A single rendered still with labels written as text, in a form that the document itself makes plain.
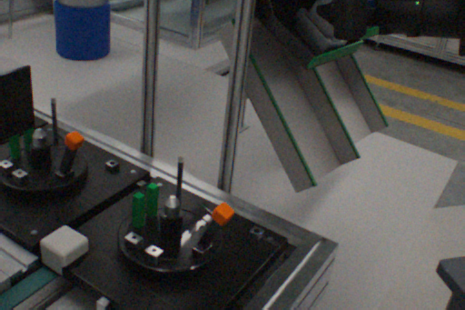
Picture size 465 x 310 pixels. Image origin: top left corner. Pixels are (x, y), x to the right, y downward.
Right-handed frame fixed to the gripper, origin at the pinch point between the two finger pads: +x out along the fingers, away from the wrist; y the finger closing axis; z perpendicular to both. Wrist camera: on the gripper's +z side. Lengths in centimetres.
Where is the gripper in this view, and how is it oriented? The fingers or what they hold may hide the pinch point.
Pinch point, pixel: (351, 9)
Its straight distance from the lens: 77.9
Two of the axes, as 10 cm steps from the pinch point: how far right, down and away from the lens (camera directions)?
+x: -6.6, -2.0, 7.2
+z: -0.2, -9.6, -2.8
